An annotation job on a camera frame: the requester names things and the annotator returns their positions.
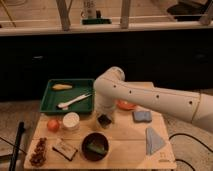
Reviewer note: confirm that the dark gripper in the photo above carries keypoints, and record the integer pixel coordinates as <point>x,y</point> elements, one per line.
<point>104,121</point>

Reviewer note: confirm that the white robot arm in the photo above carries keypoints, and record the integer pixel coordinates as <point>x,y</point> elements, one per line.
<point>193,107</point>

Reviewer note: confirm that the green plastic cup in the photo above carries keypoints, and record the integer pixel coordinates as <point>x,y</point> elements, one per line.
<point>98,126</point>

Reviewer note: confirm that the dark brown bowl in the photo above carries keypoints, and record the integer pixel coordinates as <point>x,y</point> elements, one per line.
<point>98,139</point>

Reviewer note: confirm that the orange plastic bowl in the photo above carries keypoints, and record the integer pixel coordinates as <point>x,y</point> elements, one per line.
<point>124,105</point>

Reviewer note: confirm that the green item in bowl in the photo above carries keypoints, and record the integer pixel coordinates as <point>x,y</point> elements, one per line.
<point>96,148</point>

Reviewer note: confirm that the white plastic cup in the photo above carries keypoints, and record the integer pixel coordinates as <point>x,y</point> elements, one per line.
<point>71,121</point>

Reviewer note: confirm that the blue sponge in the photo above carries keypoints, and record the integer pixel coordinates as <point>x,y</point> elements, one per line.
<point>142,116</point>

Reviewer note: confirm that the green plastic tray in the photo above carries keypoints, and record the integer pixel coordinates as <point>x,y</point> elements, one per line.
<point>52,98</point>

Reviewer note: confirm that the brown cardboard box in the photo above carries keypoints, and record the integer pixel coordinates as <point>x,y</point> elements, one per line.
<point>66,150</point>

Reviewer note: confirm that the orange tomato toy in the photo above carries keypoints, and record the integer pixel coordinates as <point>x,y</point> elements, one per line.
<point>53,125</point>

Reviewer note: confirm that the blue folded cloth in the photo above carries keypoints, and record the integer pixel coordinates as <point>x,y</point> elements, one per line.
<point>154,142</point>

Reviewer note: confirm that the yellow corn cob toy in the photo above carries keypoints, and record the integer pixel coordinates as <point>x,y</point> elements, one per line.
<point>57,87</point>

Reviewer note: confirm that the brown grape bunch toy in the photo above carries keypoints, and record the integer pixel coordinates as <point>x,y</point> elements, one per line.
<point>38,157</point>

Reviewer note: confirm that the black pole left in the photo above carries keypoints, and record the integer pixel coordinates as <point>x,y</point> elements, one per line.
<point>16,147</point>

